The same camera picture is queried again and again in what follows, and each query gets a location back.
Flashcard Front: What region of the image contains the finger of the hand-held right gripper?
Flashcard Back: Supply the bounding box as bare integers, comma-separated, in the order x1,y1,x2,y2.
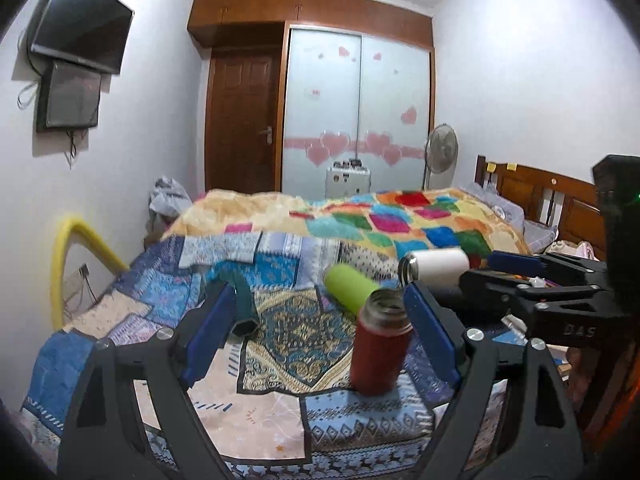
486,251,610,288
459,269,637,348

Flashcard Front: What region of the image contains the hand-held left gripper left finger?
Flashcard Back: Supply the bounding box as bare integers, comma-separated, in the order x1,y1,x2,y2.
57,280,238,480

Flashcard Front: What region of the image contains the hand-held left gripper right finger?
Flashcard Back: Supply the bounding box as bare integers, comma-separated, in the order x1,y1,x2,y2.
395,280,586,480

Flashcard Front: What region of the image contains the red cup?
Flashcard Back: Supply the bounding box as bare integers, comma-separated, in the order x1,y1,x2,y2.
349,288,415,397

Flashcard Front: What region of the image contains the white cup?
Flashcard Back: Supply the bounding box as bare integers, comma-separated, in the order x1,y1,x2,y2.
398,248,471,288

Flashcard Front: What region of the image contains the lime green cup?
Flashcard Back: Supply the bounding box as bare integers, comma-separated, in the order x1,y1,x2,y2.
322,262,383,316

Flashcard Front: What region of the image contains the wooden headboard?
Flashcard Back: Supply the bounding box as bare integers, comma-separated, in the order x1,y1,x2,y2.
475,155,608,262

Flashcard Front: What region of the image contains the grey pillow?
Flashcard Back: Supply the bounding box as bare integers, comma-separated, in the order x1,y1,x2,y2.
460,182,559,254

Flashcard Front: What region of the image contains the pink cloth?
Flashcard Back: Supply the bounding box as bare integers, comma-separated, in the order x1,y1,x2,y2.
549,240,597,262

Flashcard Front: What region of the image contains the blue patchwork blanket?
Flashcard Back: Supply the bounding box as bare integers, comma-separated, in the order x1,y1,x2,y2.
20,232,531,480

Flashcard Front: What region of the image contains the standing fan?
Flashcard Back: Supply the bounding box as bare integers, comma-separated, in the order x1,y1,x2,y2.
422,123,459,190

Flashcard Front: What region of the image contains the colourful checked quilt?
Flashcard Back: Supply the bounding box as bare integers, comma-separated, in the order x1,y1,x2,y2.
162,187,532,271

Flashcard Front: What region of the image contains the grey clothes pile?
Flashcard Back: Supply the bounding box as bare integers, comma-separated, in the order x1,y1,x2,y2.
145,176,193,241

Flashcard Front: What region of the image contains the yellow foam tube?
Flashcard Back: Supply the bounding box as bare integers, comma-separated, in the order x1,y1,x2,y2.
51,214,130,331

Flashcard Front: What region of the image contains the white appliance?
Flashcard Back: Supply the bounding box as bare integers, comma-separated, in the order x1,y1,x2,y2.
325,159,373,200

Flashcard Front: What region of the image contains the brown wooden door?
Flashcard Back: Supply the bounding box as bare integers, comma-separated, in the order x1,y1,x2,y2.
205,45,283,195

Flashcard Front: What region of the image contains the wooden wardrobe with glass doors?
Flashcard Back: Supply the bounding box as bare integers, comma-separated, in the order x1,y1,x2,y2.
187,0,435,197

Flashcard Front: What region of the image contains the black cable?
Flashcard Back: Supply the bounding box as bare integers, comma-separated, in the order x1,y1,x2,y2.
65,129,89,169

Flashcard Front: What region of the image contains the small wall monitor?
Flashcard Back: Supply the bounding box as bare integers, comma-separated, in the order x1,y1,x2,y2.
36,60,102,133

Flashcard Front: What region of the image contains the white cable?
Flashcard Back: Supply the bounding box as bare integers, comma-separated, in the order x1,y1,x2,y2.
17,79,42,111

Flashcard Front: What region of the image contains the large wall television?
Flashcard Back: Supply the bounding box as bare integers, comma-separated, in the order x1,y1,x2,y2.
27,0,135,76

